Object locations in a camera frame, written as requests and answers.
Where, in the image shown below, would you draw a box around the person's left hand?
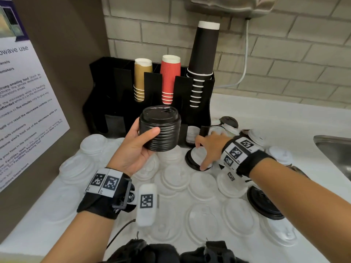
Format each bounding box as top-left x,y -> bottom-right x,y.
106,118 -> 161,178

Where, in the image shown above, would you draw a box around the white lids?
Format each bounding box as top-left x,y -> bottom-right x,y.
41,117 -> 299,247

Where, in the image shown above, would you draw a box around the microwave safety poster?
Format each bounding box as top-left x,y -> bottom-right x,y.
0,0 -> 71,194

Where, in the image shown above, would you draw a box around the white wall cable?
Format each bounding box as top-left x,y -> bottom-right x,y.
214,19 -> 249,89

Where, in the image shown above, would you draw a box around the black left wrist marker band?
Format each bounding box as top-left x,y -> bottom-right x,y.
76,167 -> 137,220

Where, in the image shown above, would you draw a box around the stack of black paper cups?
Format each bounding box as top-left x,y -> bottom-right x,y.
186,20 -> 221,108

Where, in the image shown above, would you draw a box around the person's right forearm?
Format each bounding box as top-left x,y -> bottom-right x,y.
248,158 -> 351,263

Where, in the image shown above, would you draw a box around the stack of black lids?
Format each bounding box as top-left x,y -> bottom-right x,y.
139,105 -> 182,152

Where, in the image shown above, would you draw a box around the grey wall-mounted appliance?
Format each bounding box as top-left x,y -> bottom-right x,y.
184,0 -> 280,19

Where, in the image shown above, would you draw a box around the black cup holder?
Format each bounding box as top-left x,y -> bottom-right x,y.
83,57 -> 216,147

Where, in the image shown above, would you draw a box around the person's left forearm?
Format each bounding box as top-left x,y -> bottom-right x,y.
41,210 -> 116,263

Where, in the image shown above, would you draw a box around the stack of gold paper cups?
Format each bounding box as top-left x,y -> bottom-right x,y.
133,58 -> 153,103

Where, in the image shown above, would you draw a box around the steel sink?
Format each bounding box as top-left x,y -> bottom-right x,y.
313,135 -> 351,182

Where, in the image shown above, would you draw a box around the black chest harness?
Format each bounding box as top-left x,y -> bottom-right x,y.
101,238 -> 249,263

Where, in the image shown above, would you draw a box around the black camera cable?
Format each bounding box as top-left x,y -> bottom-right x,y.
106,219 -> 137,249

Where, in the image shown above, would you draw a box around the stack of red paper cups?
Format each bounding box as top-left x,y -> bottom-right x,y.
160,54 -> 181,105

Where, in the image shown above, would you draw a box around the black right wrist marker band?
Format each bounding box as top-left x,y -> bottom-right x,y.
219,135 -> 276,178

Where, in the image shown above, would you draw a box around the person's right hand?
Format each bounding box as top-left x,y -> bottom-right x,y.
194,131 -> 234,172

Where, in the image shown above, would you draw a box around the black wrist marker band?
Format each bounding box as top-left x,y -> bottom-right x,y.
76,167 -> 137,220
219,135 -> 276,178

